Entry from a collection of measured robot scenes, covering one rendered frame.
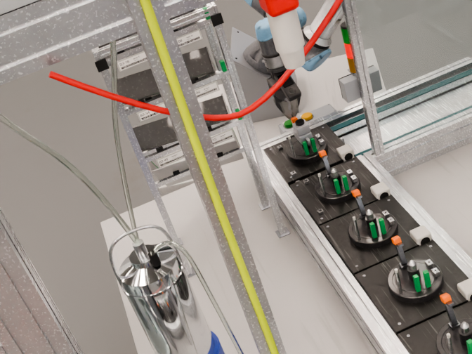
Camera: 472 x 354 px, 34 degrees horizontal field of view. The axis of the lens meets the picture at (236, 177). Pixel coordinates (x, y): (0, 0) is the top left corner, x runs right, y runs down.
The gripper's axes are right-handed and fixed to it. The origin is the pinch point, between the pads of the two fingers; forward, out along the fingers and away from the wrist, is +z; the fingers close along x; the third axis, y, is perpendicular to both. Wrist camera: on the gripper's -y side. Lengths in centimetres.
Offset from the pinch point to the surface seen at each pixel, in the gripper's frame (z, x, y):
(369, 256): 10, 6, -66
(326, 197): 7.7, 5.2, -37.4
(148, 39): -94, 45, -119
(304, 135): 1.4, 0.4, -11.1
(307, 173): 9.8, 4.6, -19.4
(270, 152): 9.8, 10.5, 0.6
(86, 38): -96, 53, -114
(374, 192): 8.4, -7.5, -43.7
